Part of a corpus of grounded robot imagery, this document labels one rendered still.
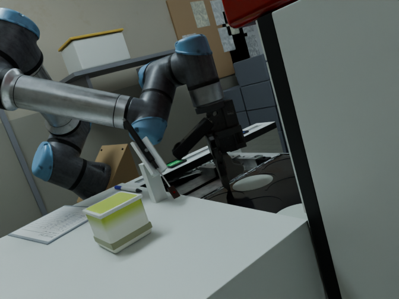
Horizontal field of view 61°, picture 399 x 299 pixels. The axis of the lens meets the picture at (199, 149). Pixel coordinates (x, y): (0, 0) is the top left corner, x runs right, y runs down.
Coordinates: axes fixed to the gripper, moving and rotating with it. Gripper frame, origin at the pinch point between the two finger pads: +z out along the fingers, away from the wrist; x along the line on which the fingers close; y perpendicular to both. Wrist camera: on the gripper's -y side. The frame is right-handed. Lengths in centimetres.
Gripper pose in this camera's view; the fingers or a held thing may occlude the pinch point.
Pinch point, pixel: (224, 186)
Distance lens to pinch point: 83.0
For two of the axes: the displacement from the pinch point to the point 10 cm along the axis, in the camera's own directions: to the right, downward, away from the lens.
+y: 9.5, -3.1, 0.4
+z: 2.9, 9.4, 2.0
